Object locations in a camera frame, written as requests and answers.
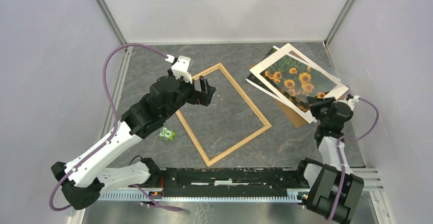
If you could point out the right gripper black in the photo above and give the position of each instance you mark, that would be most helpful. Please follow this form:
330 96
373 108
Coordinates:
315 103

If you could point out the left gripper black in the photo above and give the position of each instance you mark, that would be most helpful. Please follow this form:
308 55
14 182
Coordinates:
196 97

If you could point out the wooden picture frame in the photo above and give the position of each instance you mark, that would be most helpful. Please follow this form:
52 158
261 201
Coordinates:
257 112

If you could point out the sunflower photo white border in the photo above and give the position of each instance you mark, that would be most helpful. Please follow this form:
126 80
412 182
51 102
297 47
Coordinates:
297 78

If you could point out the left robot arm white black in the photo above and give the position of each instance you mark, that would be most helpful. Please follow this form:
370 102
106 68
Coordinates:
84 179

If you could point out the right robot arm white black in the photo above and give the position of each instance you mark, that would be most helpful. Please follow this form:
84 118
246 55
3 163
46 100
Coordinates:
334 188

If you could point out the brown cardboard backing board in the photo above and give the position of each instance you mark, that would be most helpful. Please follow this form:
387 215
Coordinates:
292 114

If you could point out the green owl number toy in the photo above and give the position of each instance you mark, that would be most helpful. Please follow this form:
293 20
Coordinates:
167 134

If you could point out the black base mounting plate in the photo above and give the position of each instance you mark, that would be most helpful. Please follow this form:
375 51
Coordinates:
227 182

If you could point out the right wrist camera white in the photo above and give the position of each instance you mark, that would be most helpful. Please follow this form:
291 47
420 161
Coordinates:
350 101

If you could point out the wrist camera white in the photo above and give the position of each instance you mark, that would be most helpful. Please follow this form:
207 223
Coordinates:
180 67
350 101

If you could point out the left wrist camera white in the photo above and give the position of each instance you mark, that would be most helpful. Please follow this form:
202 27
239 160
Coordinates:
180 67

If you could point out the right aluminium corner post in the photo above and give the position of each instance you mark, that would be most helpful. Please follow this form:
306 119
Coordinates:
338 22

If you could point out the aluminium corner post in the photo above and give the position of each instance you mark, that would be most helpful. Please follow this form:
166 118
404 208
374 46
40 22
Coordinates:
111 21
338 22

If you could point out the toothed aluminium rail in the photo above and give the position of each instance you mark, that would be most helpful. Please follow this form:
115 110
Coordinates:
135 195

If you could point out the left aluminium corner post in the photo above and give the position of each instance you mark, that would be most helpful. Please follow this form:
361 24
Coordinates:
111 21

